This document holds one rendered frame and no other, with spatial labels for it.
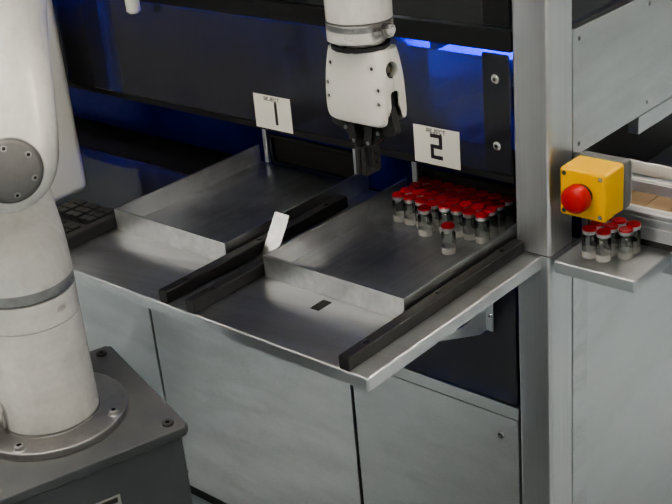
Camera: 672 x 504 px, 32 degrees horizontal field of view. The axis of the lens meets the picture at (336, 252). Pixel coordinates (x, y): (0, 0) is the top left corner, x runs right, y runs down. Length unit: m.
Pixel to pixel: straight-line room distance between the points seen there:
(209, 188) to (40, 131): 0.83
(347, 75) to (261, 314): 0.37
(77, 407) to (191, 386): 1.04
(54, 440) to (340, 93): 0.55
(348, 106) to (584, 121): 0.40
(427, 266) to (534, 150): 0.23
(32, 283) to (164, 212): 0.66
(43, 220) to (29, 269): 0.07
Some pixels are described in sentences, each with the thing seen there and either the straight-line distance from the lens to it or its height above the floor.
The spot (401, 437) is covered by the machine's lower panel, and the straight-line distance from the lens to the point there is 2.12.
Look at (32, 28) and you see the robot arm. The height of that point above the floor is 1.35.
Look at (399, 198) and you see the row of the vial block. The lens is 1.87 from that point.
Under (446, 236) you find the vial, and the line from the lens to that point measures 1.75.
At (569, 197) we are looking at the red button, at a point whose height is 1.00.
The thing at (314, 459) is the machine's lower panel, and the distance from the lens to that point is 2.32.
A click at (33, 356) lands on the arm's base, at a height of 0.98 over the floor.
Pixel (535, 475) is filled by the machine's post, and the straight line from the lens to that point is 1.97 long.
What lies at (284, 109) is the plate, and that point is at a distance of 1.98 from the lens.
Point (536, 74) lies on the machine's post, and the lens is 1.66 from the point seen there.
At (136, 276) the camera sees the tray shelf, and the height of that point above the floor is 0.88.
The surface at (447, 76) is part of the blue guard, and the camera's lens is 1.75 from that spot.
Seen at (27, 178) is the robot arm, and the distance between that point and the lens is 1.29.
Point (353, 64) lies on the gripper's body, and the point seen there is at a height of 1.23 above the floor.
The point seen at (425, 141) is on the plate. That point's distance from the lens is 1.80.
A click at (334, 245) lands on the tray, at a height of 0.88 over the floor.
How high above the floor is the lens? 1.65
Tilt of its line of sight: 25 degrees down
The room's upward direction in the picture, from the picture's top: 5 degrees counter-clockwise
